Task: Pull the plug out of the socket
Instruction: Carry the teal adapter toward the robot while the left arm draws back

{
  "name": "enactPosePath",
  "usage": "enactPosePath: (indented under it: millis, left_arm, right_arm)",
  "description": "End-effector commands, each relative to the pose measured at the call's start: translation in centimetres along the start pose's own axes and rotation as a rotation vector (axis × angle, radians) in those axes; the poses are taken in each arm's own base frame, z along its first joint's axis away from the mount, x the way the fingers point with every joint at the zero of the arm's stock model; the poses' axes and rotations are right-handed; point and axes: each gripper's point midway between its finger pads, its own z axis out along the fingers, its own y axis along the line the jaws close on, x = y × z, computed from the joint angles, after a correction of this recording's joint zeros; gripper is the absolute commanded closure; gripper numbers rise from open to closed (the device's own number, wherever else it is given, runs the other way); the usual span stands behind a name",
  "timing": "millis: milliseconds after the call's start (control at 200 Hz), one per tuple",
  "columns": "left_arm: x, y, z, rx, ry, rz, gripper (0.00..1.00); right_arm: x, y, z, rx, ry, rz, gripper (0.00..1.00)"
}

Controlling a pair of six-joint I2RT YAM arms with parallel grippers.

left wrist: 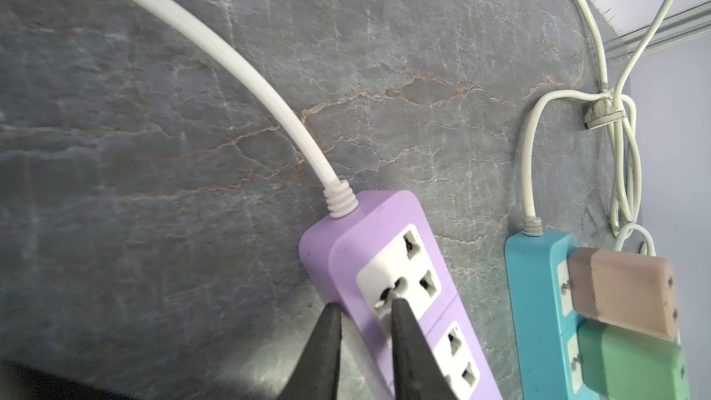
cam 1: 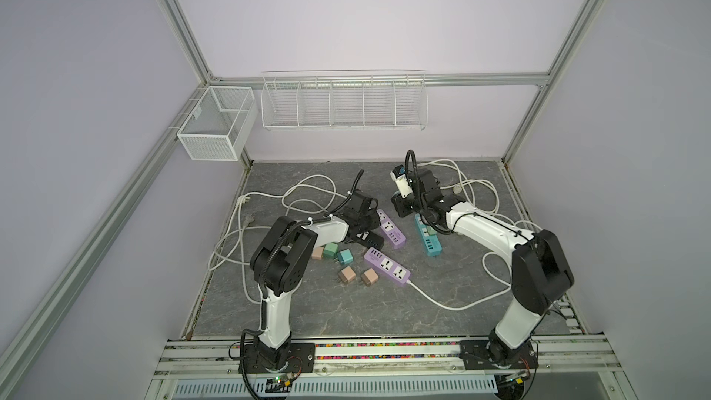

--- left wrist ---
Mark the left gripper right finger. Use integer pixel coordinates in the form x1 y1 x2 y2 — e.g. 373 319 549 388
391 298 457 400

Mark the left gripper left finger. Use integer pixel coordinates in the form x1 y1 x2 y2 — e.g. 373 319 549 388
278 303 342 400

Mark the purple power strip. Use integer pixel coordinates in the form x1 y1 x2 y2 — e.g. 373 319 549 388
299 191 502 399

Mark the teal power strip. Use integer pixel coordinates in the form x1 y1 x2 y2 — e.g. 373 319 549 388
505 231 600 399

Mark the green plug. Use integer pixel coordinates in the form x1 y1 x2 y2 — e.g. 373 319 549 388
578 320 691 400

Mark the pink plug on teal strip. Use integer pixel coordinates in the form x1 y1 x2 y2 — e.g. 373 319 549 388
568 247 680 341

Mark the white cables left bundle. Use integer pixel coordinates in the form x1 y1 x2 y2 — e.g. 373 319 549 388
63 0 360 219

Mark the white cables bundle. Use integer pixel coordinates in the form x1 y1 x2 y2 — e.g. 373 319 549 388
520 0 685 257
63 0 360 219

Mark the white cables right bundle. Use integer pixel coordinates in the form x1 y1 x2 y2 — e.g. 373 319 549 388
520 0 685 257

